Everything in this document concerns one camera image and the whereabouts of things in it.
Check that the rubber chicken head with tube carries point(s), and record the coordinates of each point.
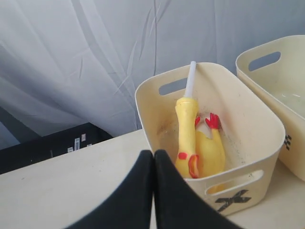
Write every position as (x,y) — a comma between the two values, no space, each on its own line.
(186,110)

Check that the black box behind table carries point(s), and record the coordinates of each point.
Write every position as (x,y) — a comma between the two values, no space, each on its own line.
(49,146)

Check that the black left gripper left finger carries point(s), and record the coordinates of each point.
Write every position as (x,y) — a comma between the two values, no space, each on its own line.
(129,205)

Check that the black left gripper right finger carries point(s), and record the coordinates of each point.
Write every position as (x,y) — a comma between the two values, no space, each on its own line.
(177,206)

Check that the cream bin marked O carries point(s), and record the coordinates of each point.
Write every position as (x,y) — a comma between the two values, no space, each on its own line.
(275,72)

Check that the headless yellow rubber chicken body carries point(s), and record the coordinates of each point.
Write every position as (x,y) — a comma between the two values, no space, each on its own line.
(210,150)

